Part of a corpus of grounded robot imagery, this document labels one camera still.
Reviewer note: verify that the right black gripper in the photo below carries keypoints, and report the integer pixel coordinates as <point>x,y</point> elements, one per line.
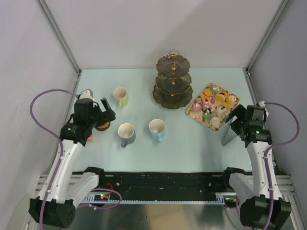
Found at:
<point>240,112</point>

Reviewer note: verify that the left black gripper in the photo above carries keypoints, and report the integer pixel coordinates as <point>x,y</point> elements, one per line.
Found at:
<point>107,116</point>

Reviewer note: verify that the white cup pastry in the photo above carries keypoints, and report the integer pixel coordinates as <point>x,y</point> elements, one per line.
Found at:
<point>220,111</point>

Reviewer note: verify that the white cupcake pastry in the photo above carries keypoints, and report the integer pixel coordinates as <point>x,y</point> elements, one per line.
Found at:
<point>215,121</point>

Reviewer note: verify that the green cupcake pastry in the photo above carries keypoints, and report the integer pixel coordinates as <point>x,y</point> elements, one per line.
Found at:
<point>207,115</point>

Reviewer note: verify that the pink pastry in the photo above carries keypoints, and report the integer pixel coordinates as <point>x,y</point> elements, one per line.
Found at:
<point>205,105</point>

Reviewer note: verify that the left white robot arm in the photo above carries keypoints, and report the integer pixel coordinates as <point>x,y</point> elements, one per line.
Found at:
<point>56,203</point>

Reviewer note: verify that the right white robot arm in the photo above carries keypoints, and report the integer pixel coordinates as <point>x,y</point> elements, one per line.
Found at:
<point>261,205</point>

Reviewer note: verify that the yellow round pastry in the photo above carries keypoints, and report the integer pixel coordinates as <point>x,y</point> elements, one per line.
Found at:
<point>231,99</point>

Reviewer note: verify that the green mug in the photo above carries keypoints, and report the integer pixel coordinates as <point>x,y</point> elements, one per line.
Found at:
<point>121,96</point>

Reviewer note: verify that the wooden coaster stack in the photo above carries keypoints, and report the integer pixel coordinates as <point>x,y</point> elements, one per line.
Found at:
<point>103,127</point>

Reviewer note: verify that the floral rectangular tray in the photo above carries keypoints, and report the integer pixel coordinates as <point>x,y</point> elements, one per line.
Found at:
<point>198,117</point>

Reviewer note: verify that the grey mug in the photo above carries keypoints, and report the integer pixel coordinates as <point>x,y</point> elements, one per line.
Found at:
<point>127,134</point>

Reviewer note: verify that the pink mug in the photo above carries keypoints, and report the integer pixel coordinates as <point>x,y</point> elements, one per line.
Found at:
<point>90,138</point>

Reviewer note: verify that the orange macaron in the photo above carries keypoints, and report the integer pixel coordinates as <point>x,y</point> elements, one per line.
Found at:
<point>205,98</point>
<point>208,93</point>

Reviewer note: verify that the purple pastry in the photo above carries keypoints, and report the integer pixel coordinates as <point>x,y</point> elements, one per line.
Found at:
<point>196,108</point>

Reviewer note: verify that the blue mug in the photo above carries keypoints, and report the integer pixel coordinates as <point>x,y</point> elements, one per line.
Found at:
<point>157,129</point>

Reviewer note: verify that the three-tier dark cake stand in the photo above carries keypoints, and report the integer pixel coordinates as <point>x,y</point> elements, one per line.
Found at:
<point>172,88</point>

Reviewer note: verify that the circuit board with leds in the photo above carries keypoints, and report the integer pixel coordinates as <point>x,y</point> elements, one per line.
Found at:
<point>101,197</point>

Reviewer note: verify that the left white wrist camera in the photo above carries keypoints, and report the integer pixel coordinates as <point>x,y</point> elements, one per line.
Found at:
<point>86,94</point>

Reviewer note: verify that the right aluminium frame post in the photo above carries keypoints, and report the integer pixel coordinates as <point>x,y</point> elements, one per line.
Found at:
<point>281,10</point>

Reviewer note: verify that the aluminium frame post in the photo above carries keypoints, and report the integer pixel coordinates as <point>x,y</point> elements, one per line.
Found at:
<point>281,10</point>
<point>58,35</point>

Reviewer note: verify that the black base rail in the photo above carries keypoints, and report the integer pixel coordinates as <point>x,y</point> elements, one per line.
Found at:
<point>167,186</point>

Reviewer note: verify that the left aluminium frame post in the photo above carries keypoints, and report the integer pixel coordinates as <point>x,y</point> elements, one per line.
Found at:
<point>58,35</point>

